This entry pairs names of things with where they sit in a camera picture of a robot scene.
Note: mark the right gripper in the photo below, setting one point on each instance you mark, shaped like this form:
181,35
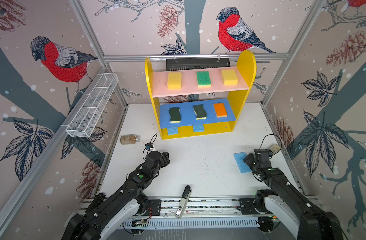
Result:
248,158

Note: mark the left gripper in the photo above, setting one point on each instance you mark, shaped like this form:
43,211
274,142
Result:
165,159

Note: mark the light blue sponge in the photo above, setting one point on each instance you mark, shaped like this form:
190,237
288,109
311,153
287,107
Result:
172,131
198,128
243,167

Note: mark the dark green wavy sponge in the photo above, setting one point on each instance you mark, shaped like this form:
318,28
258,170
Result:
200,112
175,116

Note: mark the orange sponge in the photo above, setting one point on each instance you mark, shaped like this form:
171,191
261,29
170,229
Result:
220,110

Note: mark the green yellow sponge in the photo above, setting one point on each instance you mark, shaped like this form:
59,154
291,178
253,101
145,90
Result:
203,79

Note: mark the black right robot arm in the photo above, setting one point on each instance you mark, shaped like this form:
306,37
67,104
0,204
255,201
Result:
300,216

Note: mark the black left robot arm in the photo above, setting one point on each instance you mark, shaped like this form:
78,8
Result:
103,215

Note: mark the blue lower shelf board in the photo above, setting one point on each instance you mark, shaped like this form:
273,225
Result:
188,116

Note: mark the pink upper shelf board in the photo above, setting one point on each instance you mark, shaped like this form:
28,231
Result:
190,83

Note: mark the seasoning jar right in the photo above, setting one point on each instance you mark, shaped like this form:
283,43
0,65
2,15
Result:
275,148

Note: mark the seasoning jar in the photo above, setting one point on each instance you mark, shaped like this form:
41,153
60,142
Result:
129,139
275,148

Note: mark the seasoning jar left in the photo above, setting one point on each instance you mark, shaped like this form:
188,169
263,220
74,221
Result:
129,139

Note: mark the black silver handheld tool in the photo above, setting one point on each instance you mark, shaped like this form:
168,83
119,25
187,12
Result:
183,202

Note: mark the black vent panel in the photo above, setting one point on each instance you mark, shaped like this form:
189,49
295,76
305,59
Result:
195,64

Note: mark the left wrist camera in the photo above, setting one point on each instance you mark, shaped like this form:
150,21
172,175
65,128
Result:
149,147

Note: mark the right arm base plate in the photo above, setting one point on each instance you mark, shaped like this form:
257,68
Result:
247,206

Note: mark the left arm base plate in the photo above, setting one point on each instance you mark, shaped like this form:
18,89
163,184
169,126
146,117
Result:
149,208

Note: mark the perforated aluminium rail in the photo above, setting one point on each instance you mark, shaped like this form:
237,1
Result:
193,223

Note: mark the white wire mesh basket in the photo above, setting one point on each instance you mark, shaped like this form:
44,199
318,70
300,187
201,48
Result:
89,113

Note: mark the yellow shelf frame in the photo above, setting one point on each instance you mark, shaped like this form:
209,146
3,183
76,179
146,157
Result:
247,67

